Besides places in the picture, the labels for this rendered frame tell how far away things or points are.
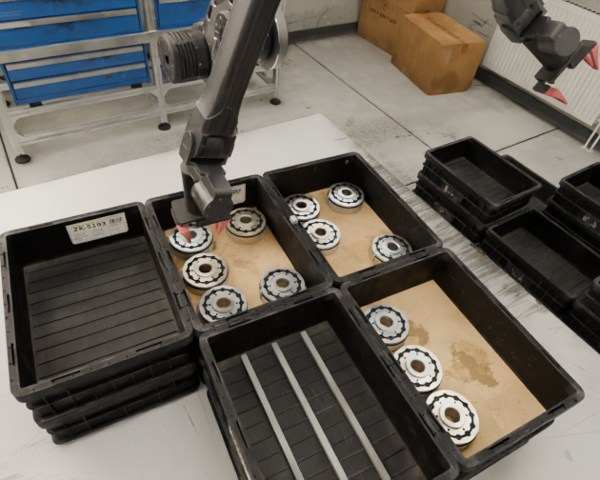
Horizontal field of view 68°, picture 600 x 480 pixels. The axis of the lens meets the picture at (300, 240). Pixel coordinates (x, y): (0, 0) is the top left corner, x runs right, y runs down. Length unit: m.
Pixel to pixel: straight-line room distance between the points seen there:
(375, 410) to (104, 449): 0.54
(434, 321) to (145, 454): 0.67
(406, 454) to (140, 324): 0.58
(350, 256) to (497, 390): 0.44
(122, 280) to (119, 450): 0.35
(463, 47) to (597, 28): 0.84
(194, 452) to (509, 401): 0.64
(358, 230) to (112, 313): 0.63
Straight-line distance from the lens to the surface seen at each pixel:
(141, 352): 0.85
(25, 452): 1.09
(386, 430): 0.92
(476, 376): 1.03
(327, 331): 0.99
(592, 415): 1.29
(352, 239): 1.17
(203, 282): 1.01
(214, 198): 0.78
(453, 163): 2.20
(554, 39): 1.14
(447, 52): 3.75
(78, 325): 1.04
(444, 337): 1.05
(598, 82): 3.71
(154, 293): 1.05
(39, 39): 2.74
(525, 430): 0.90
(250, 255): 1.10
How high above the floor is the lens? 1.65
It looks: 46 degrees down
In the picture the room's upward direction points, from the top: 8 degrees clockwise
